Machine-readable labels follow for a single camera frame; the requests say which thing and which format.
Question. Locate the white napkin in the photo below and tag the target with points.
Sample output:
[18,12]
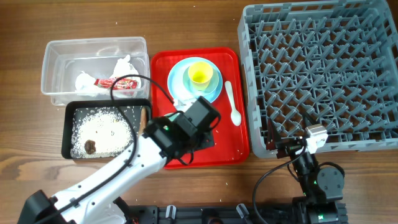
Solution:
[84,83]

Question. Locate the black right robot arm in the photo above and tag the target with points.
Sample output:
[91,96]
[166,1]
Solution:
[321,183]

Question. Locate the green rice bowl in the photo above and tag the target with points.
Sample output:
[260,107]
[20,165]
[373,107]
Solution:
[172,116]

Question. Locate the white plastic spoon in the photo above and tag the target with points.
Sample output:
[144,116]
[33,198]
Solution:
[235,114]

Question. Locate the dark brown food lump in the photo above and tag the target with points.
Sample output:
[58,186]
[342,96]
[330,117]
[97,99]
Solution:
[90,147]

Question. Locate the light blue plate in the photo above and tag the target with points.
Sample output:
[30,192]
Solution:
[175,80]

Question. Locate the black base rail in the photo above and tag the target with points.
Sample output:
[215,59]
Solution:
[276,213]

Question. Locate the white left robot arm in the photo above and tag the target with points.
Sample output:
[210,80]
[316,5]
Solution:
[93,200]

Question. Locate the red snack wrapper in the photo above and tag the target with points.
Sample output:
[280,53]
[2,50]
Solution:
[123,84]

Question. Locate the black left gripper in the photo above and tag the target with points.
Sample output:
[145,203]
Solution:
[206,140]

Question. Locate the cooked white rice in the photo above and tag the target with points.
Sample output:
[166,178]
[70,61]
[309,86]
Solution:
[104,129]

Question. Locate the grey dishwasher rack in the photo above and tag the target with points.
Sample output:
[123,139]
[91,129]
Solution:
[334,60]

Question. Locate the black plastic tray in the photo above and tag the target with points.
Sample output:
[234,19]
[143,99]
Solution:
[79,111]

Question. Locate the brown bread stick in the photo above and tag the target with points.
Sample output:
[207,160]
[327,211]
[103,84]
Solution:
[143,121]

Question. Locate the yellow plastic cup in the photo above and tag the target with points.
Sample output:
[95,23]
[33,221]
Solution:
[200,75]

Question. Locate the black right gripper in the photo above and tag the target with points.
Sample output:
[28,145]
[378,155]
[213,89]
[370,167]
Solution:
[288,148]

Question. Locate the clear plastic storage bin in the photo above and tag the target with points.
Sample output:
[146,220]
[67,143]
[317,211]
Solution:
[65,59]

